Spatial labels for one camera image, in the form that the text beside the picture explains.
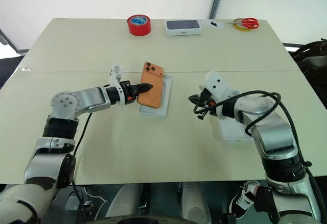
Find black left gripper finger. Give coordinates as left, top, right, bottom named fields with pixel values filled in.
left=133, top=82, right=154, bottom=95

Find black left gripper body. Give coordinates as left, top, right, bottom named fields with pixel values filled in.
left=120, top=80, right=140, bottom=105

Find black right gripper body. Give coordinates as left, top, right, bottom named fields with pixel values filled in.
left=198, top=88, right=218, bottom=117

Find orange smartphone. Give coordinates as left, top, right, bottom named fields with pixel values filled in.
left=136, top=61, right=165, bottom=109

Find white cardboard insert tray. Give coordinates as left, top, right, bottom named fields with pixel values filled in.
left=141, top=77, right=172, bottom=114

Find white box base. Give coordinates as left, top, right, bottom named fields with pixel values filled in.
left=138, top=74, right=174, bottom=118

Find white box lid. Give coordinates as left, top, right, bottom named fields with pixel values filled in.
left=216, top=83, right=256, bottom=143

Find closed white phone box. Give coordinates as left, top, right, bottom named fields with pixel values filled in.
left=164, top=18, right=204, bottom=37

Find red tape roll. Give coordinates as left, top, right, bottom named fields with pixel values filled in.
left=126, top=14, right=152, bottom=37

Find yellow tape roll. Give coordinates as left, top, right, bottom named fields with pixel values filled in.
left=232, top=18, right=252, bottom=31

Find grey rounded robot leg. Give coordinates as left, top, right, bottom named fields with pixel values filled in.
left=105, top=184, right=144, bottom=220
left=180, top=182, right=212, bottom=222

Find black and white sneaker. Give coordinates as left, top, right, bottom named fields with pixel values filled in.
left=228, top=180, right=262, bottom=220

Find person's dark trouser leg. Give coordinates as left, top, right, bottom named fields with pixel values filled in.
left=253, top=185, right=273, bottom=212

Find dark rounded robot torso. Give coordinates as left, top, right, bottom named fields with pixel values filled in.
left=96, top=214, right=198, bottom=224

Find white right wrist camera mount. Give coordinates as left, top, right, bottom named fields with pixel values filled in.
left=199, top=71, right=232, bottom=100

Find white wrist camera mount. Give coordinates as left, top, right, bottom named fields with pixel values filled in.
left=108, top=64, right=128, bottom=106
left=199, top=71, right=232, bottom=100

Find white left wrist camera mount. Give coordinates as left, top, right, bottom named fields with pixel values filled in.
left=108, top=64, right=128, bottom=106

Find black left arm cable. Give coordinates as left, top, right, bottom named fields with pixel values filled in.
left=68, top=111, right=93, bottom=224

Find red-handled scissors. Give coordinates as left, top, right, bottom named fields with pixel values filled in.
left=225, top=17, right=261, bottom=30

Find white floor cable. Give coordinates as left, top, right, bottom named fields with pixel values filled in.
left=85, top=186, right=103, bottom=201

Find grey window frame bar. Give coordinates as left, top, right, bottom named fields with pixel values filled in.
left=0, top=28, right=27, bottom=54

